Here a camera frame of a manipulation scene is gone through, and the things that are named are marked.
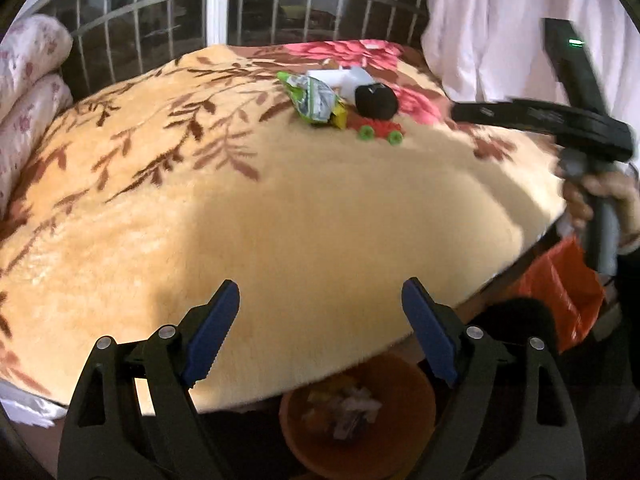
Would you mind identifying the white curtain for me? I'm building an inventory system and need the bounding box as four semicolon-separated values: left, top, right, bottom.
421;0;639;131

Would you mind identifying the pink floral folded quilt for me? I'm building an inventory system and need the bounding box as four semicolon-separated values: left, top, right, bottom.
1;14;73;212

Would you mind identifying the orange plastic trash bin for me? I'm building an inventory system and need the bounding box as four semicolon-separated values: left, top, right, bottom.
279;353;436;479

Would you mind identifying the white window grille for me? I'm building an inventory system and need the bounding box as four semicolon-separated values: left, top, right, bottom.
18;0;428;99

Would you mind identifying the red toy car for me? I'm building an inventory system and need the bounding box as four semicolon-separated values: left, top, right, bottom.
347;114;405;145

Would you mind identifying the black rolled sock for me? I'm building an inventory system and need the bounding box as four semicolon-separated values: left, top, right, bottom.
355;82;399;120

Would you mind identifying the green snack wrapper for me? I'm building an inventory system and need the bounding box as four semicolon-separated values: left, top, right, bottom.
277;72;348;129

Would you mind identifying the person's right hand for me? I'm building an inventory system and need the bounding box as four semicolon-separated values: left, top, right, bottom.
555;167;639;240

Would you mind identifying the floral beige fleece blanket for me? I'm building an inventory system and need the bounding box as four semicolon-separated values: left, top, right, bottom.
1;40;563;411

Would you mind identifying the red plastic bag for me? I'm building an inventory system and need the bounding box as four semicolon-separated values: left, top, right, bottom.
510;236;605;353

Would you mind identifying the white paper piece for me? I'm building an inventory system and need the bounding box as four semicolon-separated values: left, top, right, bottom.
306;66;375;105

